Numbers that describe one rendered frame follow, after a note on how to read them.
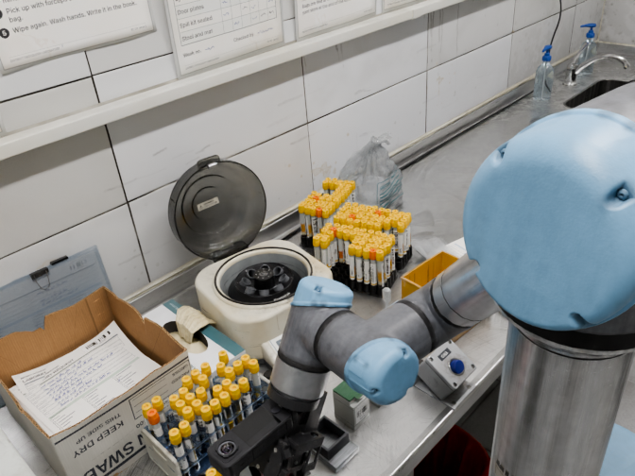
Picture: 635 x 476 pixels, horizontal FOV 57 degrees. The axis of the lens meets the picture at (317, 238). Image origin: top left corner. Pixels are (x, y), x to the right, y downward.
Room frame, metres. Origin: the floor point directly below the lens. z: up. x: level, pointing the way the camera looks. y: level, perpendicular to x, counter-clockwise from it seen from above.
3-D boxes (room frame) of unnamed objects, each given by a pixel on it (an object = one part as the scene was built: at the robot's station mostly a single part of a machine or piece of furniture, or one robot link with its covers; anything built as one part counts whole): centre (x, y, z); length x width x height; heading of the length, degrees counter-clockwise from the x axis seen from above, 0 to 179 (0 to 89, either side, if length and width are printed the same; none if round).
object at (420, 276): (0.94, -0.25, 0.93); 0.13 x 0.13 x 0.10; 39
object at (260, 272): (0.98, 0.12, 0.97); 0.15 x 0.15 x 0.07
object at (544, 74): (2.15, -0.90, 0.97); 0.08 x 0.07 x 0.20; 136
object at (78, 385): (0.76, 0.41, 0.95); 0.29 x 0.25 x 0.15; 43
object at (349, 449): (0.64, 0.01, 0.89); 0.09 x 0.05 x 0.04; 43
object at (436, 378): (0.76, -0.19, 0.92); 0.13 x 0.07 x 0.08; 43
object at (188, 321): (0.87, 0.26, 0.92); 0.24 x 0.12 x 0.10; 43
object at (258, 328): (0.96, 0.11, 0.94); 0.30 x 0.24 x 0.12; 34
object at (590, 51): (2.42, -1.18, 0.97); 0.08 x 0.07 x 0.20; 79
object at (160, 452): (0.68, 0.20, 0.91); 0.20 x 0.10 x 0.07; 133
